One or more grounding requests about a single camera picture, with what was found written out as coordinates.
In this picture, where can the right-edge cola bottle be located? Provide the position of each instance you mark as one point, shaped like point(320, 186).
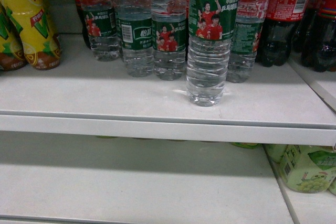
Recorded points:
point(319, 48)

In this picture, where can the white shelf board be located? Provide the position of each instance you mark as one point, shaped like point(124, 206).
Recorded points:
point(88, 97)
point(56, 178)

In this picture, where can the white middle shelf board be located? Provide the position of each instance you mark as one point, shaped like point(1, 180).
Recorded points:
point(88, 97)

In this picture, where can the right back water bottle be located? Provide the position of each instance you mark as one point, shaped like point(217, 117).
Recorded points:
point(250, 17)

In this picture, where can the water bottle with barcode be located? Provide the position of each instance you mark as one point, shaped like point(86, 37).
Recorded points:
point(135, 21)

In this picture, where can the white lower shelf board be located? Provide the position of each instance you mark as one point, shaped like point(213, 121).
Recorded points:
point(56, 178)

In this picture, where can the cola bottle red label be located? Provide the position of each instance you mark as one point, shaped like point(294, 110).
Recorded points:
point(282, 19)

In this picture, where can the yellow lemon tea bottle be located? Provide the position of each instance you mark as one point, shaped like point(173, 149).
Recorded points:
point(36, 30)

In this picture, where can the green grape drink bottle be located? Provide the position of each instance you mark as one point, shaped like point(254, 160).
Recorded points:
point(307, 168)

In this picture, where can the leftmost back water bottle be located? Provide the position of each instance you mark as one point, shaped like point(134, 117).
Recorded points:
point(101, 28)

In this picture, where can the middle water bottle red players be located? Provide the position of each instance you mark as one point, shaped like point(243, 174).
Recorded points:
point(169, 38)

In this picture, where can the clear water bottle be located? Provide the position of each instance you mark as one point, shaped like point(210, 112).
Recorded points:
point(210, 27)

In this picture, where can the green drink bottle behind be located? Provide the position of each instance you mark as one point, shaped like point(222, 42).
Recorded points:
point(275, 151)

